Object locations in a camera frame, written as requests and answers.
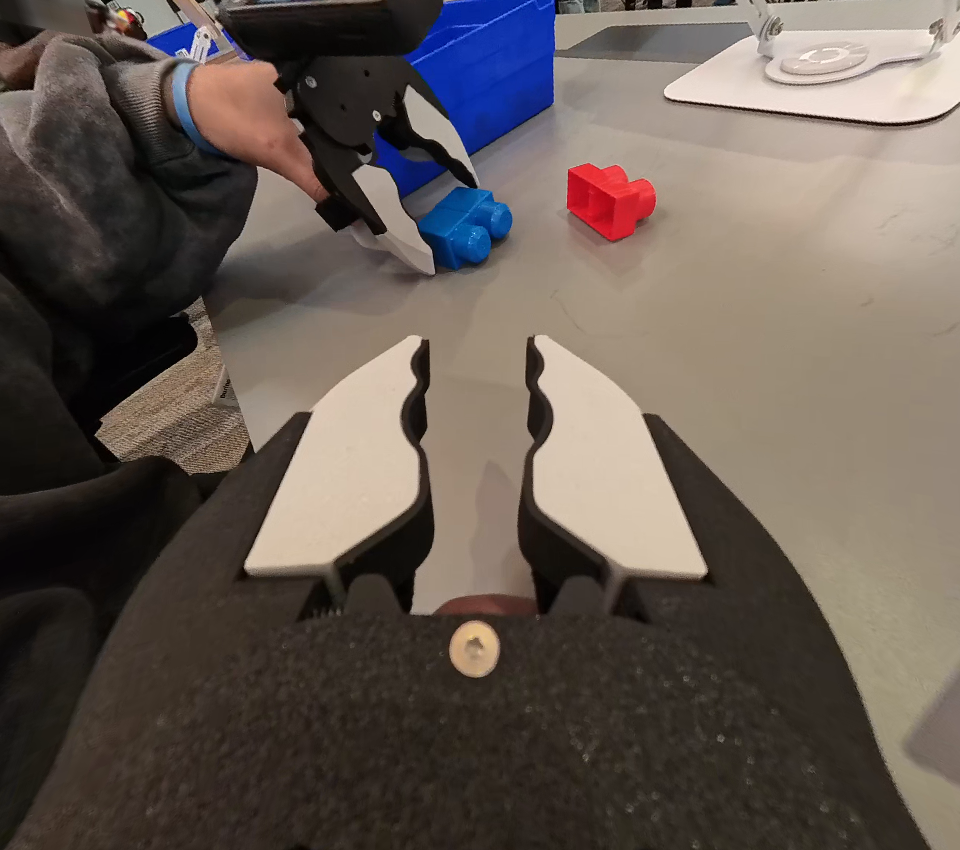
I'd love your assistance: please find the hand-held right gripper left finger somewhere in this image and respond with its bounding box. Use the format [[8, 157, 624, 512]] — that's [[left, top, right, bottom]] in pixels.
[[243, 334, 436, 589]]

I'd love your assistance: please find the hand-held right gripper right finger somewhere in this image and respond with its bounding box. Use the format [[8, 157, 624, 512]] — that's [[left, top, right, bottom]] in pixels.
[[517, 334, 710, 585]]

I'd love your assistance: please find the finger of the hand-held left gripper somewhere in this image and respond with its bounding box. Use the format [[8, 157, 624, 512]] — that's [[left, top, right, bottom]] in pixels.
[[346, 162, 438, 278], [377, 64, 481, 193]]

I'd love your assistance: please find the blue plastic bin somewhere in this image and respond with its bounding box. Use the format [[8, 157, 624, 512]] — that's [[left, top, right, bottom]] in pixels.
[[146, 24, 226, 62], [373, 0, 561, 200]]

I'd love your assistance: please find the blue one-stud block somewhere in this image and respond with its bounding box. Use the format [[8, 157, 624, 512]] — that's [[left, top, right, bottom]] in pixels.
[[418, 209, 495, 271], [442, 186, 516, 242]]

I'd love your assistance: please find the red two-stud block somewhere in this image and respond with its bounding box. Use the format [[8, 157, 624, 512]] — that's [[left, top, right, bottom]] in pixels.
[[566, 162, 658, 242]]

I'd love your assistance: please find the person's left forearm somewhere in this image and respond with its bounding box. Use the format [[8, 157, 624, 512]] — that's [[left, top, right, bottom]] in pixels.
[[0, 33, 260, 341]]

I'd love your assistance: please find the grey desk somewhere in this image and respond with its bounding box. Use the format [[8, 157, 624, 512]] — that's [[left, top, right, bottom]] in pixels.
[[206, 0, 960, 716]]

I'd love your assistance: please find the person's left hand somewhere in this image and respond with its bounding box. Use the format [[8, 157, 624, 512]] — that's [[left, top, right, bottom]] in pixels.
[[183, 59, 333, 204]]

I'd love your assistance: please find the blue wristband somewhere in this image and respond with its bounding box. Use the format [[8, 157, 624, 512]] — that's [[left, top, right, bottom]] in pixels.
[[171, 59, 230, 160]]

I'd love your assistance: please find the person's dark clothing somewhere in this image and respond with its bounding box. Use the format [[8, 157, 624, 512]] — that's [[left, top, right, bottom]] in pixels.
[[0, 280, 256, 850]]

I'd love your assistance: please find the white tilting stand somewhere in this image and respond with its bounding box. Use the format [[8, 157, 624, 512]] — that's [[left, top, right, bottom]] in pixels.
[[663, 0, 960, 127]]

